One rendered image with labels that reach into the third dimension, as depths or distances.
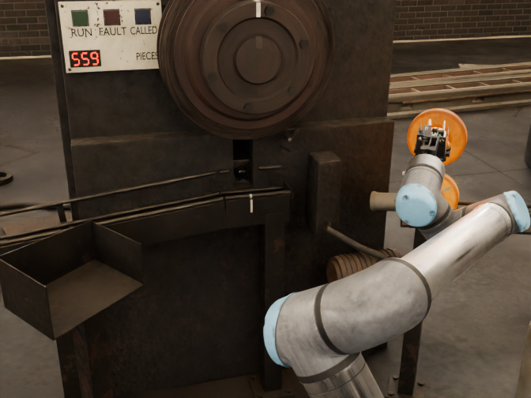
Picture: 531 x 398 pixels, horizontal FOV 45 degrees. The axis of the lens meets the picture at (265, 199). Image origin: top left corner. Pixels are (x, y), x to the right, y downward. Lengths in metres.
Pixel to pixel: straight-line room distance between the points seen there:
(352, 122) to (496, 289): 1.23
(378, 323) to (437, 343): 1.54
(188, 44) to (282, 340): 0.86
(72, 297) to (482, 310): 1.70
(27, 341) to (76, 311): 1.02
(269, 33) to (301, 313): 0.83
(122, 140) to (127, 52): 0.24
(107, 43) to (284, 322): 1.01
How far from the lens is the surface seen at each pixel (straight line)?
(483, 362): 2.48
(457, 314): 2.71
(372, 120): 2.02
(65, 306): 1.61
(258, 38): 1.62
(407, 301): 1.00
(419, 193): 1.45
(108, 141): 1.84
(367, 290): 0.99
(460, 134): 1.76
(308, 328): 1.02
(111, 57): 1.81
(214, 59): 1.62
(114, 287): 1.64
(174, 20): 1.67
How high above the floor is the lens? 1.43
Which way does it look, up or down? 23 degrees down
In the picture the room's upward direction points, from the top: straight up
